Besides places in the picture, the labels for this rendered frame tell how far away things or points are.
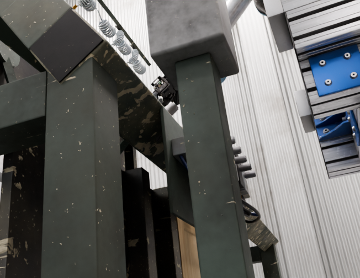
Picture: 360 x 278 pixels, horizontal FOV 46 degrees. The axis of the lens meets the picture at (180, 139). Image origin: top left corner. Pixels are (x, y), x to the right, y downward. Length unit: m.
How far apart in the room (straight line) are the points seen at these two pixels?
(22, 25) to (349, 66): 0.61
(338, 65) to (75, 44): 0.48
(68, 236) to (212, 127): 0.25
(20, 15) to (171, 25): 0.32
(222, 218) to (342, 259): 3.74
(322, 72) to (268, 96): 3.86
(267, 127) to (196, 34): 3.91
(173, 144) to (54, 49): 0.32
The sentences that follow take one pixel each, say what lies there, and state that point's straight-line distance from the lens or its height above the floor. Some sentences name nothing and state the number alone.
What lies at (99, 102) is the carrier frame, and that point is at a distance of 0.69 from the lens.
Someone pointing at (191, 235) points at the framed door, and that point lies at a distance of 1.78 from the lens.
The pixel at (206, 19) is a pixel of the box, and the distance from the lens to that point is 0.67.
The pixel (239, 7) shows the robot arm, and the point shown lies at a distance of 1.65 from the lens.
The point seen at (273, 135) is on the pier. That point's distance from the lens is 4.49.
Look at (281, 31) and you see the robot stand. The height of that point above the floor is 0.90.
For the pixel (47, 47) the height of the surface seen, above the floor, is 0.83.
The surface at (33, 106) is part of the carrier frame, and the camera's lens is 0.74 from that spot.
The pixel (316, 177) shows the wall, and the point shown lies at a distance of 4.44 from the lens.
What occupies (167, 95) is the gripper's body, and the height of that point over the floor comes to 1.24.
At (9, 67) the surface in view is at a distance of 2.43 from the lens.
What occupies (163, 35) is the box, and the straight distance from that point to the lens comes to 0.68.
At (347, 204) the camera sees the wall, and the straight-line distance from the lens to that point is 4.36.
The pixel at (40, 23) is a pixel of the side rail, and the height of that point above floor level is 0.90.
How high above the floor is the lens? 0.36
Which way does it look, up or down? 25 degrees up
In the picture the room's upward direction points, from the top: 7 degrees counter-clockwise
